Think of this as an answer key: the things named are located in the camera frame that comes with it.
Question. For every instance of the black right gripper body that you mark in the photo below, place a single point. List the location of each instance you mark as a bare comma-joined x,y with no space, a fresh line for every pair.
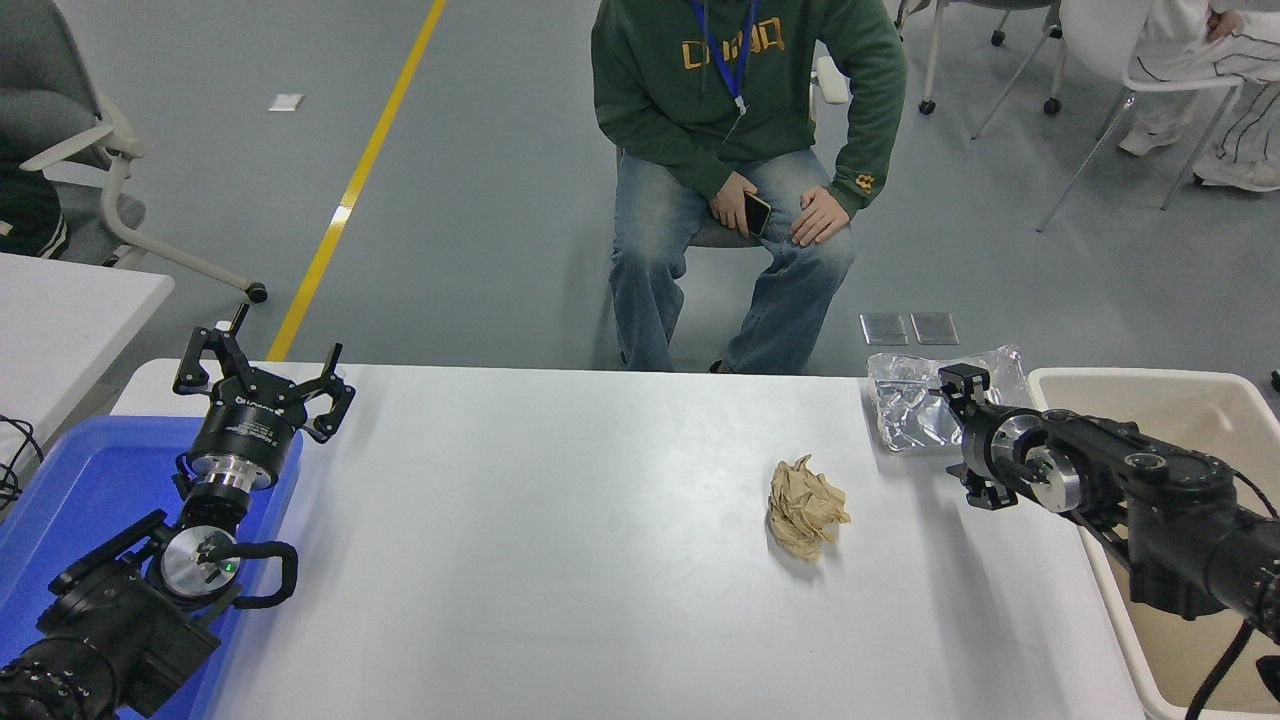
978,445

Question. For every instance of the person's right hand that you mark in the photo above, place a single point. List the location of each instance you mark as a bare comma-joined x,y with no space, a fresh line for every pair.
728,205

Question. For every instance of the tan paper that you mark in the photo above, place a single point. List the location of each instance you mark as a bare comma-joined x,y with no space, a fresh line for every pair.
805,510

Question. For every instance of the person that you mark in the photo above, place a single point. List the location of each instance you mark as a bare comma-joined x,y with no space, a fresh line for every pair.
1180,30
660,90
25,210

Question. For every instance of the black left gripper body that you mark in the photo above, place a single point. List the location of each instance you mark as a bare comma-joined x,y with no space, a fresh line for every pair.
250,425

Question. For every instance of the silver foil tray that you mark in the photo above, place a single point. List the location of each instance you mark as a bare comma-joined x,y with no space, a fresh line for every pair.
910,415

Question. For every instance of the person's left hand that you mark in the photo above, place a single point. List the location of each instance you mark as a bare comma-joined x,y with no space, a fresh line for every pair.
820,215

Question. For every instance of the white side table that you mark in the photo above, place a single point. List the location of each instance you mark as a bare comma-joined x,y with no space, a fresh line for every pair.
60,320

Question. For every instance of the large pale plastic bin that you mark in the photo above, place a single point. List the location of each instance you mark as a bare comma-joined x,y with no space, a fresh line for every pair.
1180,400

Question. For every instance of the black smartphone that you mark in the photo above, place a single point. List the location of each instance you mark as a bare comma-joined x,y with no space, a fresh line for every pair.
757,213

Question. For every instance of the chair with black castors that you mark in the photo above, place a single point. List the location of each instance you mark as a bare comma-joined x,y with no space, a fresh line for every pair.
927,105

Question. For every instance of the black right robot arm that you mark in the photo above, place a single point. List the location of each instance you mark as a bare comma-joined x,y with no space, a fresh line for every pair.
1170,500

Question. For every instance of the white plastic chair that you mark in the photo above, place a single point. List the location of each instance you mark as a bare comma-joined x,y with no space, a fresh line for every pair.
1095,40

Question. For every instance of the grey office chair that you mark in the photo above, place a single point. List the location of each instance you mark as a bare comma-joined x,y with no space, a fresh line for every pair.
40,60

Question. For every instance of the metal floor plate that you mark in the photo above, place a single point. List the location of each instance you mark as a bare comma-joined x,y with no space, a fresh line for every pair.
884,329
935,328

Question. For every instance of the blue plastic tray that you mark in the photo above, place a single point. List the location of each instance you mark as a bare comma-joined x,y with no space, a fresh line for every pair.
90,480

